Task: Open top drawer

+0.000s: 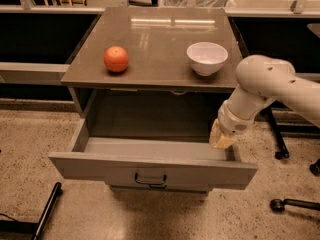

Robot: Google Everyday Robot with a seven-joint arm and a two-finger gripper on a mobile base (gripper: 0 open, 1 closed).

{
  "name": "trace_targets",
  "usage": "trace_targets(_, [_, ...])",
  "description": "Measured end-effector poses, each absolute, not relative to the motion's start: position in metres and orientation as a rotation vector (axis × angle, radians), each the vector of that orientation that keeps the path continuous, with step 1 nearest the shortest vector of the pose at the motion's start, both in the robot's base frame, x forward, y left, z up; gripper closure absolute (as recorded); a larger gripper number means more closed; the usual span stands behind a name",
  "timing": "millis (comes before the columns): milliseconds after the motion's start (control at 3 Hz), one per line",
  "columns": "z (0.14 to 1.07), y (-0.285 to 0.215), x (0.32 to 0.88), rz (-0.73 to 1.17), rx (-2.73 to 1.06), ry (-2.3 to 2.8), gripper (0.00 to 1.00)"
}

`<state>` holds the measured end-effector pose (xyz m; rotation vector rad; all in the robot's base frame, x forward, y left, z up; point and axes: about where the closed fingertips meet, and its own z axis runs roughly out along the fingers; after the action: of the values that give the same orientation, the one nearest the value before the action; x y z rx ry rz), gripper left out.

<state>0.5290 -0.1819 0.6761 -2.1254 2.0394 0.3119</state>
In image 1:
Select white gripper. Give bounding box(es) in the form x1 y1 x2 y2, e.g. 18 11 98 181
209 100 256 149

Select grey top drawer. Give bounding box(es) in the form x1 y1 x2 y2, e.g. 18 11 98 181
49 120 257 190

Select grey drawer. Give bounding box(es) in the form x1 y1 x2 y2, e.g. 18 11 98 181
49 120 257 190
109 185 211 195

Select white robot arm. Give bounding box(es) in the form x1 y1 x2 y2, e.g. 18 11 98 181
209 55 320 149

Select grey drawer cabinet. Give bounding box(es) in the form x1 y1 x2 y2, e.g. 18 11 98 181
60 6 256 198

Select grey bottom drawer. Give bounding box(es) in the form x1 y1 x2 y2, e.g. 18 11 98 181
109 185 211 195

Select black stand leg right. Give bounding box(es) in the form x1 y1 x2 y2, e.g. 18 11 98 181
265 108 290 160

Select black stand leg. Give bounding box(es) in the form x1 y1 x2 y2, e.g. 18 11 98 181
265 108 290 160
0 182 63 240

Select white bowl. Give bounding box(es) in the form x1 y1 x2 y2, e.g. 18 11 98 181
186 42 228 77

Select black caster leg right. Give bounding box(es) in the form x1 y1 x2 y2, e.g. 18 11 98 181
270 199 320 213

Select black caster far right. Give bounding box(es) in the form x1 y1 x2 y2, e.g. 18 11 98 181
309 159 320 176

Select orange fruit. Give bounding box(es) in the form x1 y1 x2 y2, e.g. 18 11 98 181
104 46 129 73

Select black stand leg left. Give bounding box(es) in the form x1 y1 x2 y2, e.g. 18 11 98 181
0 182 63 240

